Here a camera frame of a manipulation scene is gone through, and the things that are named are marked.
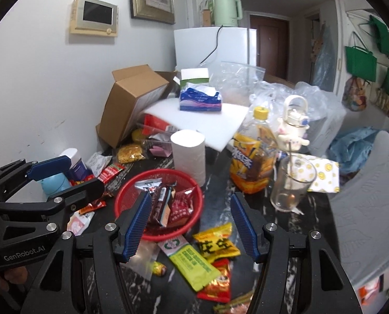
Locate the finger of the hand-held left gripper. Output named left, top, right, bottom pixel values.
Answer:
left=0, top=156, right=72, bottom=203
left=0, top=178, right=106, bottom=233

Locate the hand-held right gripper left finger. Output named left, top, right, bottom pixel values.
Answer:
left=21, top=191, right=154, bottom=314

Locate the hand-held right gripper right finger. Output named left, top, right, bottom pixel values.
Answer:
left=230, top=192, right=362, bottom=314

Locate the long brown snack packet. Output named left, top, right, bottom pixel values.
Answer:
left=147, top=183, right=177, bottom=228

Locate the yellow black snack packet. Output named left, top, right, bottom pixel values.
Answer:
left=193, top=222, right=241, bottom=262

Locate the red plastic mesh basket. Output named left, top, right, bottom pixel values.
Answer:
left=113, top=169, right=204, bottom=242

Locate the white peanut packet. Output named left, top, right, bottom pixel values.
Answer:
left=135, top=178, right=164, bottom=193

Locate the dark red snack packet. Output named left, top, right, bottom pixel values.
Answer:
left=166, top=186, right=196, bottom=226

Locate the green yellow stick packet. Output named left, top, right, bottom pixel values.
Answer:
left=158, top=235, right=222, bottom=292

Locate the person's left hand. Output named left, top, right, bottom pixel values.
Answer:
left=3, top=265, right=29, bottom=288

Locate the red gold patterned packet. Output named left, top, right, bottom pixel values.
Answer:
left=69, top=177, right=95, bottom=187

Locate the white jar with blue label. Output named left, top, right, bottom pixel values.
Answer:
left=59, top=148, right=93, bottom=182

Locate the small clear plastic bag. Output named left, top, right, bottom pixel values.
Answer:
left=129, top=240, right=162, bottom=280

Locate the wet wipes pack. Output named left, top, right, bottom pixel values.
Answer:
left=67, top=211, right=95, bottom=236

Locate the white crinkled packet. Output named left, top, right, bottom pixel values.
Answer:
left=86, top=152, right=113, bottom=177

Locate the red strip snack packet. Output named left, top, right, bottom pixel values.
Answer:
left=98, top=163, right=126, bottom=184

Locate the clear glass cup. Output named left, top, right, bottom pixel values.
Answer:
left=270, top=155, right=317, bottom=212

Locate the yellow gold snack packet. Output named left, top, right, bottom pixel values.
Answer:
left=116, top=142, right=146, bottom=164

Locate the iced tea bottle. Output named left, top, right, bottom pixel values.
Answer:
left=230, top=106, right=280, bottom=194

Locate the metal spoon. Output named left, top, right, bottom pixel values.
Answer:
left=285, top=141, right=300, bottom=208

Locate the pink paper packet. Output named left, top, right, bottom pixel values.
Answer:
left=150, top=145, right=172, bottom=158

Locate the white toilet paper roll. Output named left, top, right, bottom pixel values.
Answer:
left=170, top=130, right=206, bottom=185

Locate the yellow smiley paper bag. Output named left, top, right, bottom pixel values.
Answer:
left=307, top=157, right=340, bottom=193

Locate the brown cardboard box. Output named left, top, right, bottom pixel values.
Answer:
left=95, top=65, right=178, bottom=158

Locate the clear plastic container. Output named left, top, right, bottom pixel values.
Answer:
left=135, top=113, right=182, bottom=158

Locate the white foam board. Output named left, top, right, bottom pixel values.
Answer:
left=142, top=97, right=250, bottom=153

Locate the white leaf-pattern chair cover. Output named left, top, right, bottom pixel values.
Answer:
left=328, top=131, right=389, bottom=301

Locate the blue tissue pack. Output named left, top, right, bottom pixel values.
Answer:
left=179, top=83, right=223, bottom=112

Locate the blue plastic bag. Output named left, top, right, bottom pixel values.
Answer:
left=327, top=127, right=381, bottom=175

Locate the clear plastic shopping bag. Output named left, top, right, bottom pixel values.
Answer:
left=249, top=81, right=347, bottom=158

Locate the clear zip bag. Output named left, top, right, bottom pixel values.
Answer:
left=211, top=61, right=266, bottom=105

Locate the white green milk carton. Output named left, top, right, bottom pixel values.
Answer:
left=180, top=68, right=211, bottom=89

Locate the colourful printed tote bag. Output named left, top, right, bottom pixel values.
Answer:
left=342, top=76, right=368, bottom=112

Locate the brown door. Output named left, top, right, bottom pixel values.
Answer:
left=249, top=15, right=290, bottom=81

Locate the hanging clear plastic cover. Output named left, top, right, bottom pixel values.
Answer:
left=312, top=23, right=337, bottom=89

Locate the white fridge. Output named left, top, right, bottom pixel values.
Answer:
left=174, top=26, right=258, bottom=72

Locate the large green tote bag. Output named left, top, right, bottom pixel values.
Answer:
left=345, top=31, right=377, bottom=82

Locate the pale green kettle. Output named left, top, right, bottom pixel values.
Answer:
left=211, top=0, right=243, bottom=27

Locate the white bottle with handle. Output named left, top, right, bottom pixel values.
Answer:
left=276, top=95, right=310, bottom=153

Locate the wall intercom panel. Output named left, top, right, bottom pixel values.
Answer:
left=69, top=0, right=119, bottom=38

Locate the black power cable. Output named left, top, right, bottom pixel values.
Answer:
left=199, top=25, right=224, bottom=65

